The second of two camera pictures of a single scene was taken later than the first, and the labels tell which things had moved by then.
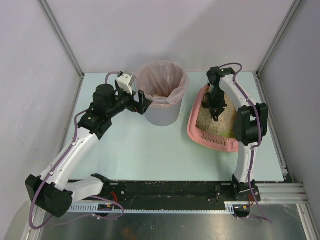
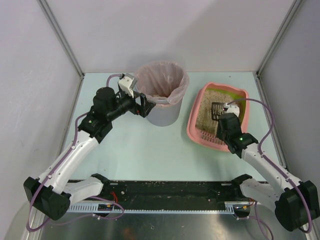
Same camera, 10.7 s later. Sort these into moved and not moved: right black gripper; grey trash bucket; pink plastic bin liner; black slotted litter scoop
Moved: right black gripper; black slotted litter scoop
Not moved: grey trash bucket; pink plastic bin liner
